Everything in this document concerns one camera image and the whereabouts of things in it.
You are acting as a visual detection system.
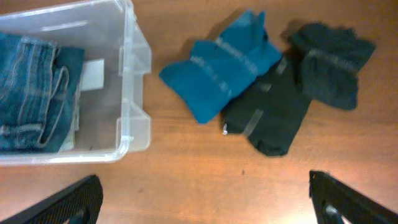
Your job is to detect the black garment with tape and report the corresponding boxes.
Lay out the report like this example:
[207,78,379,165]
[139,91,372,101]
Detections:
[222,55,311,157]

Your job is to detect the dark blue jeans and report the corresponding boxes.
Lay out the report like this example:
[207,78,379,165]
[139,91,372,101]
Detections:
[1,33,85,154]

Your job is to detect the white label in bin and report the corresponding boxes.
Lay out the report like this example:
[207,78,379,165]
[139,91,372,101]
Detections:
[80,58,104,91]

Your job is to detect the light blue jeans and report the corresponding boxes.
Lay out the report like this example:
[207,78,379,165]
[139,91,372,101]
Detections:
[59,87,81,152]

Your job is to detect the teal blue garment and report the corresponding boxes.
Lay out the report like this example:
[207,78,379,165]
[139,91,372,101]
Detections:
[159,10,282,124]

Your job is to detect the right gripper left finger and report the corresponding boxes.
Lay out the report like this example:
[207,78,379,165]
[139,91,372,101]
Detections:
[1,175,103,224]

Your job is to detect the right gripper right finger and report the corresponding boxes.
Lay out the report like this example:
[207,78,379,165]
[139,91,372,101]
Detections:
[309,170,397,224]

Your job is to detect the clear plastic storage bin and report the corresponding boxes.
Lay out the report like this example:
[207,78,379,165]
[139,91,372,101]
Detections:
[1,0,152,166]

